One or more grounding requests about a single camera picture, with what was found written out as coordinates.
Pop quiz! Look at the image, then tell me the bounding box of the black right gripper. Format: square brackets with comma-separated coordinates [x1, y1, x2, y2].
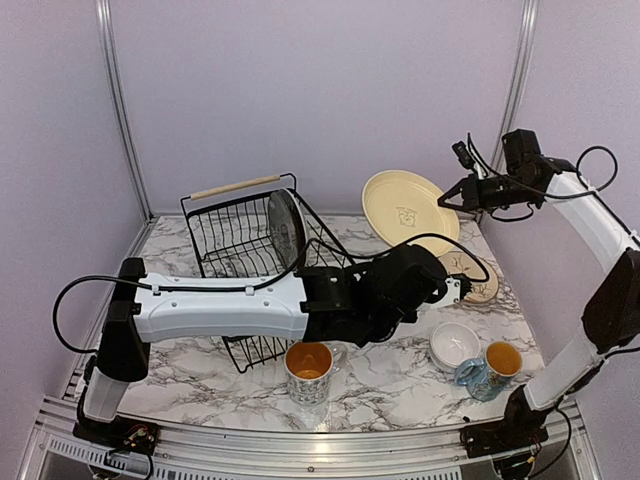
[437, 172, 537, 214]

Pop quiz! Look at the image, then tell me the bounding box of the plain cream yellow plate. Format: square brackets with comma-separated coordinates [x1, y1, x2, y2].
[362, 170, 460, 246]

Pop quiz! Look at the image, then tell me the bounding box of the cream gold rimmed plate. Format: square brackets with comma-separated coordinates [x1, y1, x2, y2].
[439, 250, 499, 304]

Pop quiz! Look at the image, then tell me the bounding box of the grey reindeer plate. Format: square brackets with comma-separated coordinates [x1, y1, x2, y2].
[267, 189, 304, 269]

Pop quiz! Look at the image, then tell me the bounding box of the black wire dish rack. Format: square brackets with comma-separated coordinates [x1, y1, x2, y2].
[179, 172, 383, 374]

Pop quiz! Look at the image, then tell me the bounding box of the red teal floral plate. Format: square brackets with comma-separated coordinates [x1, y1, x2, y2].
[288, 190, 308, 248]

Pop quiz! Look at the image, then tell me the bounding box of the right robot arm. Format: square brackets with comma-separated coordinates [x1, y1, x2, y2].
[438, 129, 639, 448]

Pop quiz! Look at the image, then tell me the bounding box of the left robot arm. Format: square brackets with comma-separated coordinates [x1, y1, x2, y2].
[80, 245, 461, 445]

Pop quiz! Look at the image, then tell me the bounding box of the white bowl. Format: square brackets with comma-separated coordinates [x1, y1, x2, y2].
[429, 322, 481, 373]

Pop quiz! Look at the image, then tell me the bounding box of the blue mug yellow inside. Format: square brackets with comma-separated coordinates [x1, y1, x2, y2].
[454, 341, 523, 402]

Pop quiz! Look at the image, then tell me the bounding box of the patterned mug yellow inside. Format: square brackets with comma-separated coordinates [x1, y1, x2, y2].
[284, 342, 348, 406]

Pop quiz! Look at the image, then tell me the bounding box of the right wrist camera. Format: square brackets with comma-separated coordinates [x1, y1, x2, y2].
[452, 141, 488, 179]

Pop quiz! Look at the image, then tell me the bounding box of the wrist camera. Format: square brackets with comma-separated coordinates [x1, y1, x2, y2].
[442, 275, 472, 306]
[452, 141, 488, 179]

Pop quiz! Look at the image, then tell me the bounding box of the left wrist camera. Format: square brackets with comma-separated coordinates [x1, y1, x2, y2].
[442, 275, 472, 306]

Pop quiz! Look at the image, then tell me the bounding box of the right aluminium frame post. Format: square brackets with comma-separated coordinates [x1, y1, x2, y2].
[491, 0, 540, 170]

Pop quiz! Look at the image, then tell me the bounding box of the aluminium frame post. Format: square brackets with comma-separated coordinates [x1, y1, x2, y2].
[95, 0, 154, 222]
[491, 0, 540, 170]

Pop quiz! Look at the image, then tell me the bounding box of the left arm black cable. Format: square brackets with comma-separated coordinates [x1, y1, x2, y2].
[51, 237, 491, 354]

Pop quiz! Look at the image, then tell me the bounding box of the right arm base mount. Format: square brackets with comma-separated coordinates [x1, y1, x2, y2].
[460, 419, 549, 458]

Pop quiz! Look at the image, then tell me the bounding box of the front aluminium rail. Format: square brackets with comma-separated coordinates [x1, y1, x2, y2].
[14, 409, 601, 480]

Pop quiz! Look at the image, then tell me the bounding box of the left aluminium frame post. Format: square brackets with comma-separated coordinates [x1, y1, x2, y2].
[95, 0, 154, 222]

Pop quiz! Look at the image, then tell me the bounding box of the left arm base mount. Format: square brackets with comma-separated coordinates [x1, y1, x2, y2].
[73, 416, 159, 455]

